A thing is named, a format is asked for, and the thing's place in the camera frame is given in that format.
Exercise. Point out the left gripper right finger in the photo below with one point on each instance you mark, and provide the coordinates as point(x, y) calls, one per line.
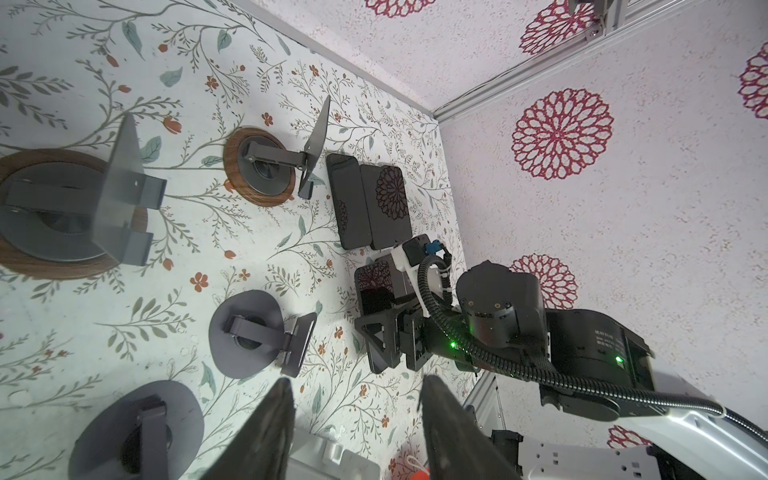
point(456, 448)

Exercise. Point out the white phone stand front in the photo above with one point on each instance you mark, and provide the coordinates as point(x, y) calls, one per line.
point(314, 457)

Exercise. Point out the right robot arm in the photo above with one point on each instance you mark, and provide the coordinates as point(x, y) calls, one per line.
point(584, 362)

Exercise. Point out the grey phone stand left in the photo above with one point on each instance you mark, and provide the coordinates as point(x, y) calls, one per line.
point(153, 432)

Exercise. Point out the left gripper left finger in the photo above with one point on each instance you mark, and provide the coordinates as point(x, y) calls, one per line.
point(261, 449)

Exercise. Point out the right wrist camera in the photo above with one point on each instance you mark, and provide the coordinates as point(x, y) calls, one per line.
point(408, 257)

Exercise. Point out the red shark plush toy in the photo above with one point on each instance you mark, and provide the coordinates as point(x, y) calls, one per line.
point(408, 463)

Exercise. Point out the grey phone stand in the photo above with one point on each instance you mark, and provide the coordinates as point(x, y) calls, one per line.
point(153, 432)
point(247, 333)

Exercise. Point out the wooden base stand back-right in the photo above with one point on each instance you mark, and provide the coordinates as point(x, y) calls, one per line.
point(263, 171)

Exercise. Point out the grey phone stand middle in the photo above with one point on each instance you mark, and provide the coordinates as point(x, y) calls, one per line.
point(247, 333)

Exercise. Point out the purple-edged phone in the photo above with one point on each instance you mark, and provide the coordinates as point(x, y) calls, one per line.
point(381, 286)

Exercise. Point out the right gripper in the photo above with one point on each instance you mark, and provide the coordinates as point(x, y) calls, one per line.
point(429, 336)

